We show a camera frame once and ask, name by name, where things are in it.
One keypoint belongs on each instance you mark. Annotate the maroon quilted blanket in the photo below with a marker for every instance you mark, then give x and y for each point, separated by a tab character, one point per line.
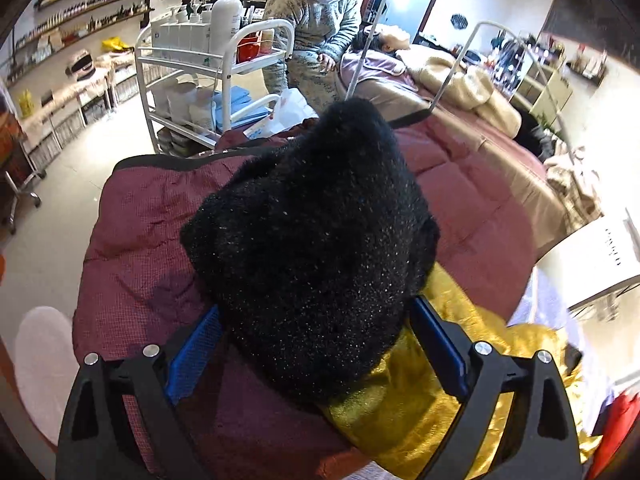
140	240

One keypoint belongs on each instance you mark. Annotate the gold jacket with black lining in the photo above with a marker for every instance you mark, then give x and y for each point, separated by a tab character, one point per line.
310	220

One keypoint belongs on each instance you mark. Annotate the stack of blue pads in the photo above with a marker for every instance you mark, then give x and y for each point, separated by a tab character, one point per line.
245	105

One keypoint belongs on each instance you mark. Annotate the wall shelves with bottles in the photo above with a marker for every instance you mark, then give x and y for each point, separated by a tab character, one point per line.
75	15

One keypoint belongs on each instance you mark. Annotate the small wall shelf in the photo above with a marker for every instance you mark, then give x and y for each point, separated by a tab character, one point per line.
590	67

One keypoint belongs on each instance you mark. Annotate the large white bottle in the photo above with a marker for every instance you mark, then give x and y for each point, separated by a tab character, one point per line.
226	20

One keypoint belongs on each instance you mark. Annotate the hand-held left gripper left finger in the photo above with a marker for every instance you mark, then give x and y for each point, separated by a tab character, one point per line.
196	355

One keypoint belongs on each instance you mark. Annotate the chair base with wheels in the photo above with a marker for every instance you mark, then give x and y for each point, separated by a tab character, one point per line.
20	195

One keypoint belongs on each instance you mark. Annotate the dark wall board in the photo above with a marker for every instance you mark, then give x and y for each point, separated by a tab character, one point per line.
580	15

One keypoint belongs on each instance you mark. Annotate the white side table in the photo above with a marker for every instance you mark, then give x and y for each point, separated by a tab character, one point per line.
590	255

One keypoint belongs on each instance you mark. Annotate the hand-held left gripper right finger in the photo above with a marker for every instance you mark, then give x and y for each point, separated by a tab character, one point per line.
440	355

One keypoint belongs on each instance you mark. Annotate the straight metal pole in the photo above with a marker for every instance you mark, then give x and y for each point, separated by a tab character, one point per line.
369	40

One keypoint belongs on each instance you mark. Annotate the red basket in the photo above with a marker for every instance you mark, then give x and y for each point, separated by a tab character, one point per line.
247	50

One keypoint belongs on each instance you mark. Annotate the cosmetics shelf unit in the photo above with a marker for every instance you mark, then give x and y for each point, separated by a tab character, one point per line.
550	85

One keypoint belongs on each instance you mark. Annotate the white packets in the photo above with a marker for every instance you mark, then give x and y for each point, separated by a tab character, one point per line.
185	105

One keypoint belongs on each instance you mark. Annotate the cream towel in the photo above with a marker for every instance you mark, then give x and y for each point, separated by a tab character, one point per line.
575	185

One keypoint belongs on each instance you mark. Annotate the dark wall plaque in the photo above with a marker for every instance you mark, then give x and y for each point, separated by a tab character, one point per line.
459	21

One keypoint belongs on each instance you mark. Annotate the white round stool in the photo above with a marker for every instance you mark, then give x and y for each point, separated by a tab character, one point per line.
45	375

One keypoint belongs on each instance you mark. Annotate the white plastic bag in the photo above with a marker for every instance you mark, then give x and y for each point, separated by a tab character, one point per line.
292	110

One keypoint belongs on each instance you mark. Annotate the red cloth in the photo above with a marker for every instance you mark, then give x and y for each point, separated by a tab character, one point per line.
620	430

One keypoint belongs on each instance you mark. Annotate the beige fleece blanket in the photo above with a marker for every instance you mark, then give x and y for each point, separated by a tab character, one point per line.
465	90

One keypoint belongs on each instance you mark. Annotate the yellow bag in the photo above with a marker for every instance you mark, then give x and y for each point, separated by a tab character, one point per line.
117	44

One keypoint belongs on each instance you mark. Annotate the black bag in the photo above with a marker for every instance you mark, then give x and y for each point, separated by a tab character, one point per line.
537	140

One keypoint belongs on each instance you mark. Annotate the white trolley cart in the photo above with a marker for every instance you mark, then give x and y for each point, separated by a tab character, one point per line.
175	61

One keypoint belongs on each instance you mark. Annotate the low counter with lace cover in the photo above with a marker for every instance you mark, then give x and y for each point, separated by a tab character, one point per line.
65	125

